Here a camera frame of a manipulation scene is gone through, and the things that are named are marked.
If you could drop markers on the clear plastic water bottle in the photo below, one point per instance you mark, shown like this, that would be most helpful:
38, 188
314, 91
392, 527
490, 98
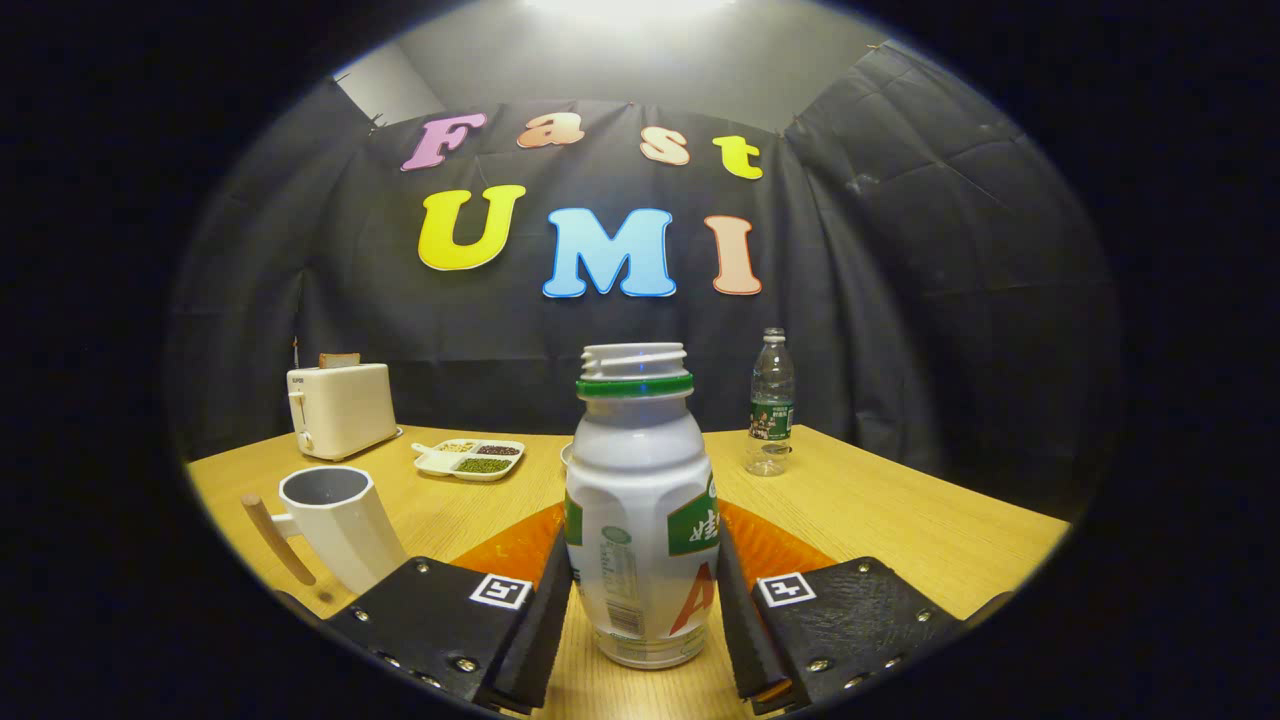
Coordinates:
771, 440

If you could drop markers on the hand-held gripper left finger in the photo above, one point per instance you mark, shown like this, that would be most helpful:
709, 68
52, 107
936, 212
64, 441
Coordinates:
545, 630

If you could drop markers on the bread slice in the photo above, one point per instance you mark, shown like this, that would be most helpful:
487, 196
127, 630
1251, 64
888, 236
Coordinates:
340, 359

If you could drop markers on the wooden table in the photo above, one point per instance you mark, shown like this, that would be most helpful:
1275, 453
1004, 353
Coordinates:
900, 520

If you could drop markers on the white divided dish of beans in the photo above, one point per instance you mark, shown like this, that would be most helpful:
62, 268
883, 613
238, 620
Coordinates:
470, 462

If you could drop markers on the black backdrop cloth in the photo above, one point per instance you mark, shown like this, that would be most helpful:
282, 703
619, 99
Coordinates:
880, 330

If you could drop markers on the white round plate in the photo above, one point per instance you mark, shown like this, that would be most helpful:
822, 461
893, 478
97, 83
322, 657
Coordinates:
566, 456

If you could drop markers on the cream toaster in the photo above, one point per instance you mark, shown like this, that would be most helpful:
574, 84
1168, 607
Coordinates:
345, 410

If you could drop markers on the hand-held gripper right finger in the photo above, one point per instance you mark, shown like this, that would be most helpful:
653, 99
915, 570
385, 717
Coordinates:
740, 630

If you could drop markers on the white juice bottle green label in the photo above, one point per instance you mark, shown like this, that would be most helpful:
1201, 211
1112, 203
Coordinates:
640, 480

